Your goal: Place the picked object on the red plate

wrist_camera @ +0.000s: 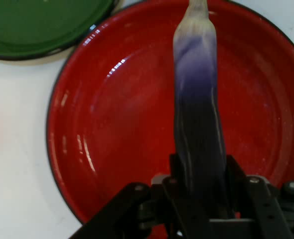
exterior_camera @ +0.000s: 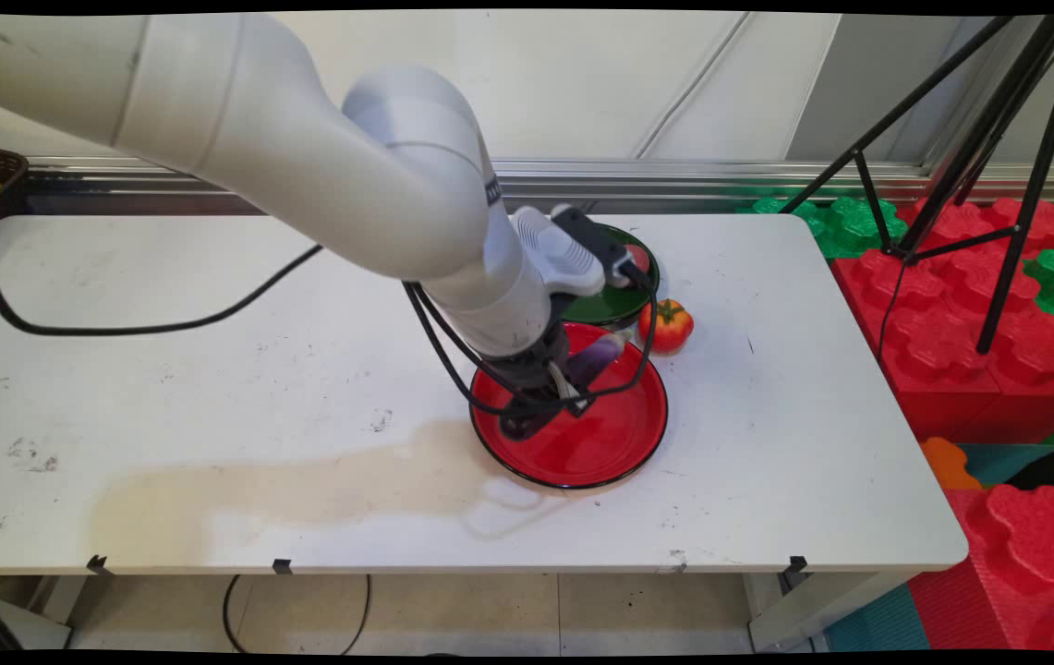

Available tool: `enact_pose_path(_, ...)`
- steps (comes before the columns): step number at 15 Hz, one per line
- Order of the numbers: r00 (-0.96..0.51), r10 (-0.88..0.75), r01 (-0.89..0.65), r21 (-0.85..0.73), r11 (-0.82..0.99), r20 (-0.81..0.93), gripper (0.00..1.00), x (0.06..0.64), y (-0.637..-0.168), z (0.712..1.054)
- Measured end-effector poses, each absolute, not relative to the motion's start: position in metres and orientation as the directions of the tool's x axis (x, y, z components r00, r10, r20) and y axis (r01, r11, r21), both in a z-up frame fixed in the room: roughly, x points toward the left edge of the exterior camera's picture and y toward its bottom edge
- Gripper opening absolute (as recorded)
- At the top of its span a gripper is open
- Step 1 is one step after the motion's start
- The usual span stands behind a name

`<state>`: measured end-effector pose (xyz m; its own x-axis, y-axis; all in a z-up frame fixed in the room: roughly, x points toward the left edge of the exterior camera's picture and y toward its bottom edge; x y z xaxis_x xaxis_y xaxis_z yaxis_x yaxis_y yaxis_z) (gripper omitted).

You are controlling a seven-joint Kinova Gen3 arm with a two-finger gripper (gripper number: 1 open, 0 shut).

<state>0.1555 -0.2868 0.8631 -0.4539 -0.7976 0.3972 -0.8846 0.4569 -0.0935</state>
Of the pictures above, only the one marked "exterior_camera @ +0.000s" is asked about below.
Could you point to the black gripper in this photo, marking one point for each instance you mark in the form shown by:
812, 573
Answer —
531, 369

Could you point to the grey table leg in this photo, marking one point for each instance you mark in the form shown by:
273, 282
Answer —
813, 610

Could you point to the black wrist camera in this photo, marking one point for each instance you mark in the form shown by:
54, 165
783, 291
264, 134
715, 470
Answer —
605, 245

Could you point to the red round toy fruit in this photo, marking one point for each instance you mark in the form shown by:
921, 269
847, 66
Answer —
642, 259

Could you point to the large red foam block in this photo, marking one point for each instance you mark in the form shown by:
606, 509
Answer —
951, 342

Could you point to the red plate with black rim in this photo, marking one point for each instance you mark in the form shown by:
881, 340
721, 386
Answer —
600, 443

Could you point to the red toy tomato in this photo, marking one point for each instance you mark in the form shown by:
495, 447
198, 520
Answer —
667, 325

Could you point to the dark green plate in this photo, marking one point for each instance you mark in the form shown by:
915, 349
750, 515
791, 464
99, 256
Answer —
614, 300

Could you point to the black table edge clip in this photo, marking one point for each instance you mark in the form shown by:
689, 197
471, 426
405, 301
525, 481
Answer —
796, 569
283, 565
99, 564

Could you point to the aluminium wall rail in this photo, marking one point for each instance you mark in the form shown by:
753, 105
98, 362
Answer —
767, 177

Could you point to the teal foam mat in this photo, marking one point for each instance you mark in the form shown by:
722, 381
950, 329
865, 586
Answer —
878, 623

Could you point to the orange foam piece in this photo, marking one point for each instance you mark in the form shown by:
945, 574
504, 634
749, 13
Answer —
949, 465

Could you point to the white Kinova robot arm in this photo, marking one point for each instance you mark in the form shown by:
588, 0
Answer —
305, 157

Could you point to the purple toy eggplant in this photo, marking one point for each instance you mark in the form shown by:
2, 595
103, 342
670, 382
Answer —
596, 356

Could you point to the black tripod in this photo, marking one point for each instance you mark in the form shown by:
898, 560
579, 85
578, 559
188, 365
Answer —
998, 139

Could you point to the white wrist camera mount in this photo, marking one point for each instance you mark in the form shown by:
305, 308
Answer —
559, 254

